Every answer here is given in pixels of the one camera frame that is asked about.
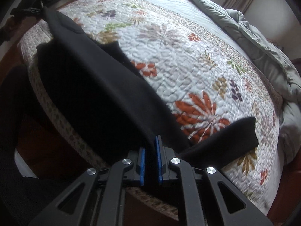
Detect black pants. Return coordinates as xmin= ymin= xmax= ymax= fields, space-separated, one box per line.
xmin=37 ymin=8 xmax=259 ymax=168

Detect dark clothes pile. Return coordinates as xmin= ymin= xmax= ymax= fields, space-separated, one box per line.
xmin=1 ymin=0 xmax=61 ymax=43

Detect floral quilted bedspread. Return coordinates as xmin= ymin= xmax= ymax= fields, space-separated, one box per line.
xmin=17 ymin=0 xmax=284 ymax=221

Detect grey-green comforter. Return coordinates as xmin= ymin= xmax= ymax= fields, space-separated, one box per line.
xmin=192 ymin=0 xmax=300 ymax=164

